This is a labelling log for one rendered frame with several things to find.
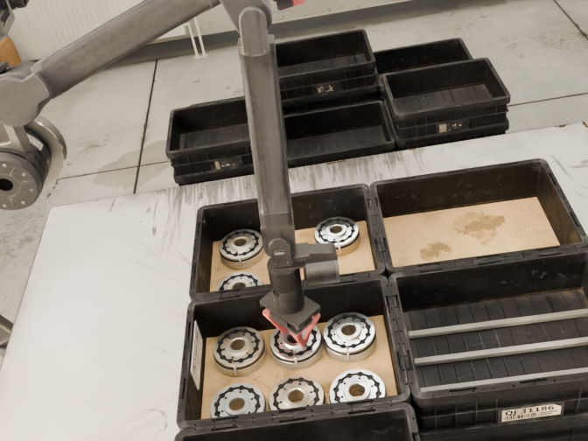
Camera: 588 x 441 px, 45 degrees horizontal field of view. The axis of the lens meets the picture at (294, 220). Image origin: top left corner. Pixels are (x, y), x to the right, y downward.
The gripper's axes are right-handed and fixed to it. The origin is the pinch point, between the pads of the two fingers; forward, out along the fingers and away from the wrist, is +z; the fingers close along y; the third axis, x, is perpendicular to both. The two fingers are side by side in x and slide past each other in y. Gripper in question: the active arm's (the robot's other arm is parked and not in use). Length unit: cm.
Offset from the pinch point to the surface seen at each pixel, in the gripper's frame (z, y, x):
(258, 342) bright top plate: 1.6, 5.5, 5.0
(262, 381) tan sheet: 4.4, -0.1, 9.7
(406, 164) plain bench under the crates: 16, 30, -75
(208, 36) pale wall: 79, 259, -180
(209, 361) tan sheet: 4.8, 12.0, 13.1
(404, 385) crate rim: -6.5, -26.6, -0.3
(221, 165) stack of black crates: 37, 100, -60
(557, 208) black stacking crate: -5, -23, -58
